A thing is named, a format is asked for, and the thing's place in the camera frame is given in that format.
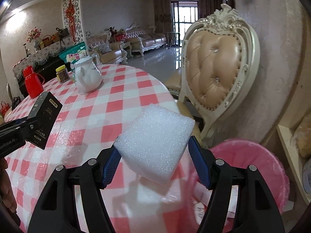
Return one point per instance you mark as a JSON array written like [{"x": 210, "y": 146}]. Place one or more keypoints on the green snack bag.
[{"x": 73, "y": 53}]

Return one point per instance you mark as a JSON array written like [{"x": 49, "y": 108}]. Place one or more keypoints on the yellow lid glass jar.
[{"x": 62, "y": 74}]

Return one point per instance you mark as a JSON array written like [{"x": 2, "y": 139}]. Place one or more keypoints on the small green packet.
[{"x": 73, "y": 74}]

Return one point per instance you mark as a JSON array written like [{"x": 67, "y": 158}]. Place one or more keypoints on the small metal stand ornament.
[{"x": 25, "y": 49}]

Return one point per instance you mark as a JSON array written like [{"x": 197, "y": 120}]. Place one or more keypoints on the metal drying rack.
[{"x": 173, "y": 40}]

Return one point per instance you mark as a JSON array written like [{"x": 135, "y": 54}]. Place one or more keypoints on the floral lace piano cover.
[{"x": 43, "y": 53}]

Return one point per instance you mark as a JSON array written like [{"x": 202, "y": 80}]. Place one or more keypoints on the blue label plastic bottle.
[{"x": 307, "y": 172}]

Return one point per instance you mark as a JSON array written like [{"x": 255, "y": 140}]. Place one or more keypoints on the dark handbag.
[{"x": 62, "y": 32}]

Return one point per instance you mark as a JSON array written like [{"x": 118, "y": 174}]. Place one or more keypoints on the pink lined trash bin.
[{"x": 262, "y": 170}]

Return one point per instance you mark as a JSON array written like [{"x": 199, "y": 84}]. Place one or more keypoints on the white teapot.
[{"x": 88, "y": 76}]

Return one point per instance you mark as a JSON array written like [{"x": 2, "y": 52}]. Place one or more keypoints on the vase of pink flowers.
[{"x": 34, "y": 36}]

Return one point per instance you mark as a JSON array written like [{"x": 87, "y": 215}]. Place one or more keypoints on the white lattice partition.
[{"x": 77, "y": 12}]

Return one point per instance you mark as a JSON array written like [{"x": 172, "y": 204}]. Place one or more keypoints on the pink checkered tablecloth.
[{"x": 116, "y": 94}]

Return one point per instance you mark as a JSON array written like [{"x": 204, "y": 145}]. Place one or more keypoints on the carved pink sofa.
[{"x": 150, "y": 41}]

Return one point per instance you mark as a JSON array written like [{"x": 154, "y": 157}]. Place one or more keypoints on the balcony window door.
[{"x": 184, "y": 14}]

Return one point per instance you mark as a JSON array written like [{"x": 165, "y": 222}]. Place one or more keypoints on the red knot wall hanging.
[{"x": 70, "y": 12}]

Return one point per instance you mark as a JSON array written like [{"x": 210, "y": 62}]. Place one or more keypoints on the brown patterned curtain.
[
  {"x": 162, "y": 14},
  {"x": 210, "y": 4}
]

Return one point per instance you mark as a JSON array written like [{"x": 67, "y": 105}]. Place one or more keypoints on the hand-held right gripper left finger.
[{"x": 110, "y": 167}]

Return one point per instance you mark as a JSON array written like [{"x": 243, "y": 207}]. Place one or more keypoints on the bagged bread loaf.
[{"x": 303, "y": 136}]

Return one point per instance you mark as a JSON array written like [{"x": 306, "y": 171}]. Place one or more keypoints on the person's left hand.
[{"x": 6, "y": 189}]

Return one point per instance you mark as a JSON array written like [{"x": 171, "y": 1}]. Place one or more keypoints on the red gift bag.
[{"x": 119, "y": 37}]

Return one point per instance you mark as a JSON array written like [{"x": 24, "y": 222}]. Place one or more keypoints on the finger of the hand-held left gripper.
[{"x": 29, "y": 127}]

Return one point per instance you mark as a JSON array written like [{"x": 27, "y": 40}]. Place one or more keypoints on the brown wicker basket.
[{"x": 45, "y": 42}]

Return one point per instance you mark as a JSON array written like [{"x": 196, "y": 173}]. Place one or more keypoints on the carved beige armchair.
[{"x": 114, "y": 53}]

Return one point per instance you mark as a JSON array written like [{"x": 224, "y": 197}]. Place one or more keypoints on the wooden shelf unit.
[{"x": 294, "y": 187}]

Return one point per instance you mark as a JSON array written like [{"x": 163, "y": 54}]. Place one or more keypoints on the white foam block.
[{"x": 155, "y": 143}]

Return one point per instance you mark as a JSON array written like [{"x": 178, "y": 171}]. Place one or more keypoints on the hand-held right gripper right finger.
[{"x": 199, "y": 162}]

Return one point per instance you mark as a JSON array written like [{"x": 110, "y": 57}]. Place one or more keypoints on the black upright piano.
[{"x": 48, "y": 69}]

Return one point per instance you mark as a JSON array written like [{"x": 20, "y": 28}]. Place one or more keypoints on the cream tufted dining chair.
[{"x": 213, "y": 70}]

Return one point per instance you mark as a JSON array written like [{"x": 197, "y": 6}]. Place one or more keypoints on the red thermos jug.
[{"x": 32, "y": 83}]

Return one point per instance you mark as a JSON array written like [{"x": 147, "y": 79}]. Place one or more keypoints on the small black box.
[{"x": 46, "y": 111}]

